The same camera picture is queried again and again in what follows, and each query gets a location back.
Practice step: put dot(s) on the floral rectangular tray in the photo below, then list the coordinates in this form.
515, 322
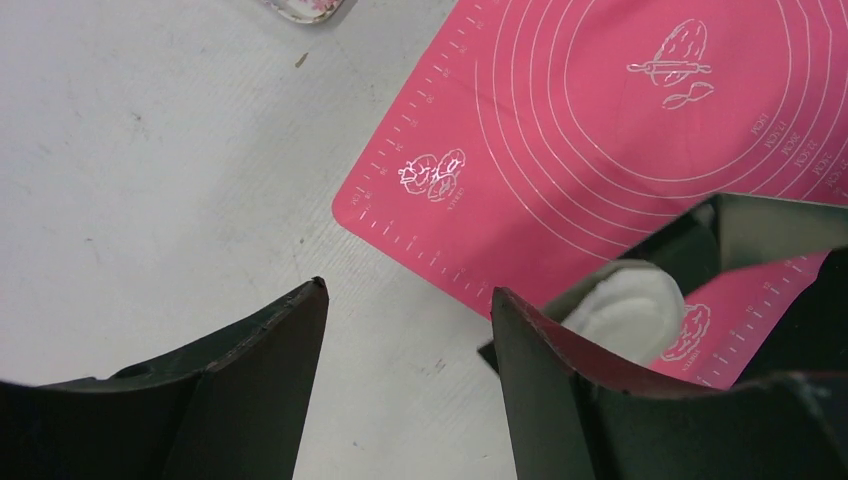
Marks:
310, 12

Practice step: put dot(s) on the white dough lump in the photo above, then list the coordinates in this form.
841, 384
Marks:
631, 308

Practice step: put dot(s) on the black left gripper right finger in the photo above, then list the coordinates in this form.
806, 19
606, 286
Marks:
578, 411

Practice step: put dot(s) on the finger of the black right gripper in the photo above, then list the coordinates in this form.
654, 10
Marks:
812, 334

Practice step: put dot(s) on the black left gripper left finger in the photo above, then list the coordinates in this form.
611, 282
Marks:
230, 405

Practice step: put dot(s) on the pink silicone baking mat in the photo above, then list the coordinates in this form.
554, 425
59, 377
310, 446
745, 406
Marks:
536, 140

